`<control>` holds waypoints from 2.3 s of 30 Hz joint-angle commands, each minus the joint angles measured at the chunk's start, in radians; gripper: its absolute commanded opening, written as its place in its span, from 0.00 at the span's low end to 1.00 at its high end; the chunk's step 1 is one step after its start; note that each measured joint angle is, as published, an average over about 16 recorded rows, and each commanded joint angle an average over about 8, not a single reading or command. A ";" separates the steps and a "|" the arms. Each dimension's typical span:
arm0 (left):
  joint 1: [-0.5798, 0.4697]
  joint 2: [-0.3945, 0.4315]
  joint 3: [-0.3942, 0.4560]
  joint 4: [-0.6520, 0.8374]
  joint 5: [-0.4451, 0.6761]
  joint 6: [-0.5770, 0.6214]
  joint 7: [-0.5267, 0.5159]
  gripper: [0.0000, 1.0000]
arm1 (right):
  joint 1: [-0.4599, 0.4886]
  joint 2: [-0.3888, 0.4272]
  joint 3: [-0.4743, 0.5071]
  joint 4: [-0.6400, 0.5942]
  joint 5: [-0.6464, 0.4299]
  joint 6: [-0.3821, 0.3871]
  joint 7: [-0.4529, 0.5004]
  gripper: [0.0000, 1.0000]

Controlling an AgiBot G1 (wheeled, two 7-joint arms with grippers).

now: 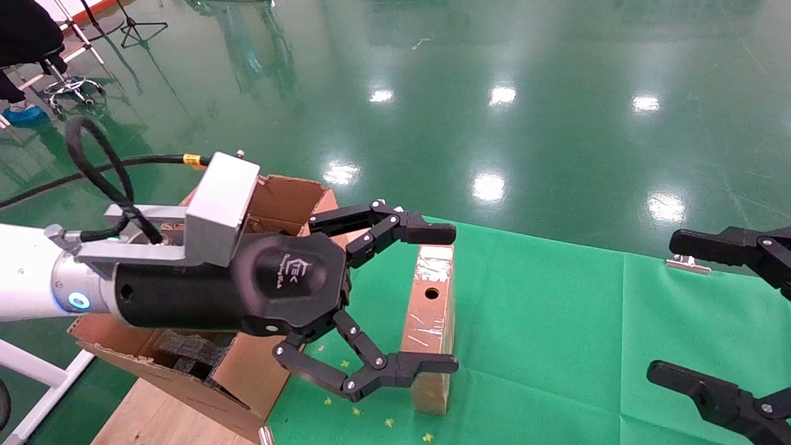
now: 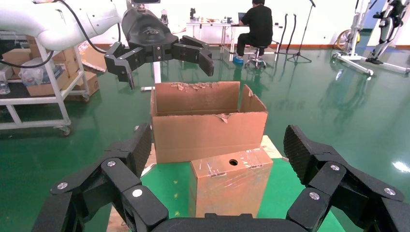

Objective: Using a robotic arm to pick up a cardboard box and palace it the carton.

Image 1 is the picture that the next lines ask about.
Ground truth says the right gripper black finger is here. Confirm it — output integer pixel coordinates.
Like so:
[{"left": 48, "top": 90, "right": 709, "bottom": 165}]
[
  {"left": 669, "top": 226, "right": 791, "bottom": 302},
  {"left": 646, "top": 360, "right": 791, "bottom": 445}
]

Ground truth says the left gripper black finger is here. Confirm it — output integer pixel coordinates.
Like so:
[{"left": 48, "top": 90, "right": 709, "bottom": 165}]
[
  {"left": 273, "top": 309, "right": 459, "bottom": 401},
  {"left": 307, "top": 199, "right": 457, "bottom": 268}
]

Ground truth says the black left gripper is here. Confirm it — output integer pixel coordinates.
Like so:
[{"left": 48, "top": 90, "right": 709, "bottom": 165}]
[{"left": 114, "top": 232, "right": 353, "bottom": 337}]

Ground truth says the small taped cardboard box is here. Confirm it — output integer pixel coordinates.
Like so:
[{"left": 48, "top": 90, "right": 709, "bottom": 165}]
[{"left": 400, "top": 244, "right": 456, "bottom": 416}]

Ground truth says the large open cardboard carton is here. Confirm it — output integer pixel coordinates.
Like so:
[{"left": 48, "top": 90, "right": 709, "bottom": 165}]
[{"left": 67, "top": 174, "right": 365, "bottom": 443}]

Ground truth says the black foam packing insert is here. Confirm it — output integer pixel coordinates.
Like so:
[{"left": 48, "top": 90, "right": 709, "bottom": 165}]
[{"left": 151, "top": 329, "right": 232, "bottom": 378}]

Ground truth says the green table cloth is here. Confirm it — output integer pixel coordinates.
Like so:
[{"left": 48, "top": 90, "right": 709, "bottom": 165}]
[{"left": 266, "top": 216, "right": 791, "bottom": 445}]

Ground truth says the wheeled metal stool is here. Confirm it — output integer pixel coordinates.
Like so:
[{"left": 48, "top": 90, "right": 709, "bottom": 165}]
[{"left": 38, "top": 43, "right": 106, "bottom": 118}]

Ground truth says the blue shoe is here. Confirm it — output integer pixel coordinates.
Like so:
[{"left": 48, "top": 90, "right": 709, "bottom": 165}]
[{"left": 2, "top": 104, "right": 49, "bottom": 127}]

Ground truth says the black tripod stand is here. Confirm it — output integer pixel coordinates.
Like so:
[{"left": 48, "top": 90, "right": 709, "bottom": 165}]
[{"left": 114, "top": 0, "right": 169, "bottom": 49}]

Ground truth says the white stand leg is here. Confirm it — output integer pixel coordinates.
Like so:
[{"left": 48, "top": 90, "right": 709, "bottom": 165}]
[{"left": 54, "top": 0, "right": 106, "bottom": 66}]

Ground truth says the black round base stand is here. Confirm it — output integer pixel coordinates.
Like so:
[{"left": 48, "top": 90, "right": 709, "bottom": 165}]
[{"left": 77, "top": 0, "right": 125, "bottom": 39}]

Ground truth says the person in black clothes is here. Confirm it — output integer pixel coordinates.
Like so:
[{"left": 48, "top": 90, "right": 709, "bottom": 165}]
[{"left": 0, "top": 0, "right": 69, "bottom": 104}]

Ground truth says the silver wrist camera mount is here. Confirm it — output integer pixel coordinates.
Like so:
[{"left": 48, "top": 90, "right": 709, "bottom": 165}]
[{"left": 77, "top": 151, "right": 260, "bottom": 268}]

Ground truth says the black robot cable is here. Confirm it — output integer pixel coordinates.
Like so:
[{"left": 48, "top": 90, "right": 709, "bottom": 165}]
[{"left": 0, "top": 116, "right": 208, "bottom": 245}]

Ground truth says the white table frame leg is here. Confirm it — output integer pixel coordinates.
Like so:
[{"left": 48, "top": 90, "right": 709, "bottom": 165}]
[{"left": 0, "top": 339, "right": 93, "bottom": 445}]

